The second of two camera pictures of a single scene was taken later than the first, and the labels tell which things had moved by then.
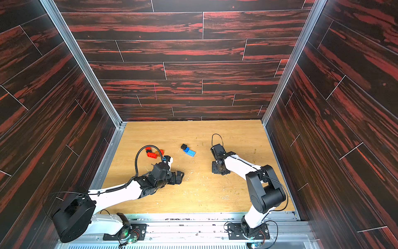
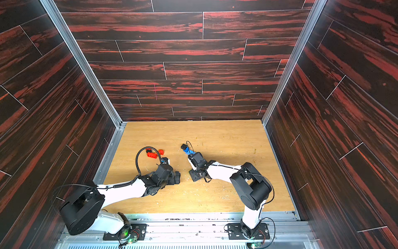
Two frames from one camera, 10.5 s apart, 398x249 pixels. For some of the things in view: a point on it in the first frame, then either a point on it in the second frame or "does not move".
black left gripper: [174, 181] does not move
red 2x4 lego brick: [152, 155] does not move
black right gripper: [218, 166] → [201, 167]
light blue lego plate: [189, 152] does not move
